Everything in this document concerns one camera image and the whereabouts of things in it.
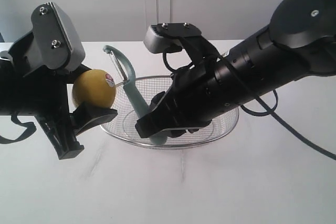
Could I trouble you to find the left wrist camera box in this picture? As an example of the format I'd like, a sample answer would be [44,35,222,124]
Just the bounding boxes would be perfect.
[31,2,85,72]

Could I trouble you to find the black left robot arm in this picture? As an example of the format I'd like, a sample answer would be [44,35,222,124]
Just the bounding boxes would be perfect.
[1,33,118,159]

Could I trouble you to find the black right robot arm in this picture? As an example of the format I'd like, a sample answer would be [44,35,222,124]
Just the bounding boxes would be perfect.
[135,0,335,138]

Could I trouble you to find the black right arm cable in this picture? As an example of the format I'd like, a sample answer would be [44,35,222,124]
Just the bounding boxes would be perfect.
[162,48,336,161]

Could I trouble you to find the white cabinet doors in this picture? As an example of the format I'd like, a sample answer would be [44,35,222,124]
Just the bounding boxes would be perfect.
[1,0,281,42]

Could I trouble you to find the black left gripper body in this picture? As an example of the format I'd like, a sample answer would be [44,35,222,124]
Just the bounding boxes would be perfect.
[5,32,89,117]

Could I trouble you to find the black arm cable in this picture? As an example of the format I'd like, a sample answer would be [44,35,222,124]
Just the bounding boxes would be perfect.
[0,113,36,145]
[162,48,336,161]

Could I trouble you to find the yellow lemon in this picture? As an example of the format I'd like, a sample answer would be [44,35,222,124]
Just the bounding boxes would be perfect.
[72,69,117,108]

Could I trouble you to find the oval wire mesh basket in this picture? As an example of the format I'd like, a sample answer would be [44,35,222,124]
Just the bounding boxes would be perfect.
[101,82,239,150]

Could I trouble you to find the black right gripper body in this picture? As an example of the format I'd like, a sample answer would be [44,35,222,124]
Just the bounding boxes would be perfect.
[170,58,226,123]

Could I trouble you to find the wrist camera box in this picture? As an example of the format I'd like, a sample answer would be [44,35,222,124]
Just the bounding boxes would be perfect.
[143,23,219,64]
[31,2,85,72]

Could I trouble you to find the light blue vegetable peeler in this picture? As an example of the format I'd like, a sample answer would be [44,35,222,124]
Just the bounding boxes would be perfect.
[102,45,167,147]

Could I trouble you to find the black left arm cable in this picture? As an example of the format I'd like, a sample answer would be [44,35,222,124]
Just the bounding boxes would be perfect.
[0,113,36,145]

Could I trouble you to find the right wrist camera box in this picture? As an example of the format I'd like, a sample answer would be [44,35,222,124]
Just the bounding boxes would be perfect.
[143,23,219,64]

